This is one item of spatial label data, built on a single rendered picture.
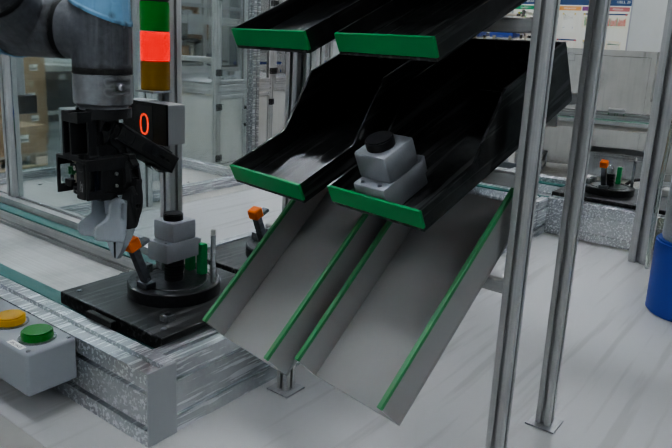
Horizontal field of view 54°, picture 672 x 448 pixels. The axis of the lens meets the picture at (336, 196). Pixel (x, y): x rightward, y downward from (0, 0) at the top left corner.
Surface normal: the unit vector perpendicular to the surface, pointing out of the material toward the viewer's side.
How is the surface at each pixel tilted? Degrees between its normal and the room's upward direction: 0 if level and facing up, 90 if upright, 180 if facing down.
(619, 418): 0
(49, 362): 90
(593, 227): 90
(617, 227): 90
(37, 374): 90
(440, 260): 45
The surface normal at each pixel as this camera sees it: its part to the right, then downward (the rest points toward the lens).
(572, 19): -0.47, 0.18
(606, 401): 0.05, -0.97
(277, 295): -0.49, -0.60
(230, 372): 0.79, 0.18
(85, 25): -0.14, 0.22
